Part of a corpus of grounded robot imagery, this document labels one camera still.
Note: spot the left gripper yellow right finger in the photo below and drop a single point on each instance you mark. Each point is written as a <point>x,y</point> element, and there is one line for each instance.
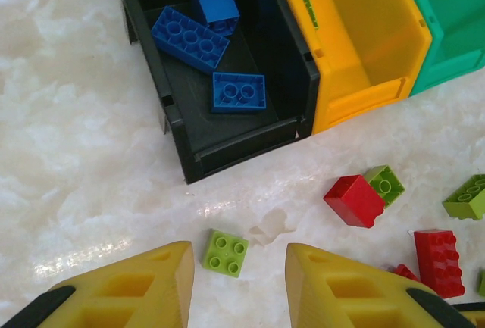
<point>348,297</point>

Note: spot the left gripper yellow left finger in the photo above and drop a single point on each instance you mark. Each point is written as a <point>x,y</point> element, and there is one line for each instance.
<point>125,297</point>

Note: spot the long red lego brick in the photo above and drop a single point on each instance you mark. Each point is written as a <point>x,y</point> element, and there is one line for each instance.
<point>439,263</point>

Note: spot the long blue lego brick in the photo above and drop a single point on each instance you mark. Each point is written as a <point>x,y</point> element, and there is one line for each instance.
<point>189,40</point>

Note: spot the black plastic bin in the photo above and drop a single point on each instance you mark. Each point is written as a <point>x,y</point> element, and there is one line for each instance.
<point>246,131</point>

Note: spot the yellow plastic bin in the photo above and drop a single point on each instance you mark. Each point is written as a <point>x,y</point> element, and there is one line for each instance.
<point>360,59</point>

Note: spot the green plastic bin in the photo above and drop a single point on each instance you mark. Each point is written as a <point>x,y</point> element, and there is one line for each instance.
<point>454,40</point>

